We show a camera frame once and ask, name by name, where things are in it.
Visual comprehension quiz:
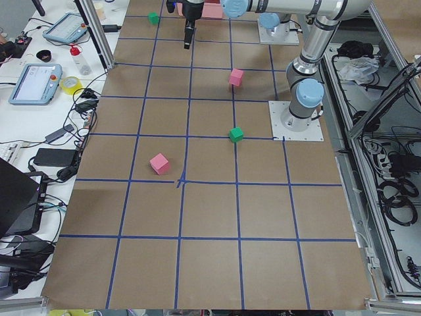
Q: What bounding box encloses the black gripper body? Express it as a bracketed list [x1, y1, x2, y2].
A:
[182, 0, 205, 22]

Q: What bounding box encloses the pink plastic bin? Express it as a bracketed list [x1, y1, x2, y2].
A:
[177, 1, 223, 18]

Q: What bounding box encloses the green cube near bin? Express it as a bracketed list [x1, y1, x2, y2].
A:
[147, 12, 160, 25]

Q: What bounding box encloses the pink cube near centre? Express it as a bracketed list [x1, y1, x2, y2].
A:
[228, 68, 244, 87]

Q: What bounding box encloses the pink cube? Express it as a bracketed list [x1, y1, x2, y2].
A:
[149, 153, 170, 175]
[228, 68, 244, 87]

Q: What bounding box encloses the small black adapter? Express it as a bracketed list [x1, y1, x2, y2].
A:
[102, 24, 121, 33]

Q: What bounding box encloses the white squeeze bottle red cap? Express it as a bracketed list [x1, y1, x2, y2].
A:
[70, 45, 91, 76]

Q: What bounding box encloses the teach pendant far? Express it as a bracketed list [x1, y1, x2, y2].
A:
[42, 13, 87, 45]

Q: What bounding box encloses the teach pendant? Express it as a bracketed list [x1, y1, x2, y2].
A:
[42, 13, 87, 45]
[9, 64, 62, 105]

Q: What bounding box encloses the green cube near base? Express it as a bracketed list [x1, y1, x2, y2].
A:
[229, 126, 244, 143]

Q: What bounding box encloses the yellow tape roll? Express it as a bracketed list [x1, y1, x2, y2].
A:
[59, 76, 83, 95]

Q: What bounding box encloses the pink cube far side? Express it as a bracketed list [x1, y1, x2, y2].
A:
[149, 153, 170, 175]

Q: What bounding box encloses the small black bowl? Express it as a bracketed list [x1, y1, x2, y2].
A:
[36, 49, 52, 63]

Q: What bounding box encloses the teach pendant near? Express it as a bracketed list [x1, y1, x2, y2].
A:
[9, 64, 62, 105]

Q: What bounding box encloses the crumpled white cloth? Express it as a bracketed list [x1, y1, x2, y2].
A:
[339, 57, 380, 85]

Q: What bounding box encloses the grey usb hub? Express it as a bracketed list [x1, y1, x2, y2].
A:
[45, 124, 74, 144]

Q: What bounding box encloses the black power adapter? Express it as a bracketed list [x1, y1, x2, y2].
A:
[34, 148, 76, 167]

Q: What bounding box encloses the black laptop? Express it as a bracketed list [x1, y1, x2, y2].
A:
[1, 159, 47, 237]

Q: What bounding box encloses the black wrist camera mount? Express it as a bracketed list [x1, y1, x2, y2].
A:
[166, 0, 178, 14]

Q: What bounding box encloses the aluminium frame post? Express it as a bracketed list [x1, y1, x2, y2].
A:
[74, 0, 114, 70]

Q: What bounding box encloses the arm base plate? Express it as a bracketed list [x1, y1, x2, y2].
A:
[258, 21, 299, 46]
[268, 101, 324, 142]

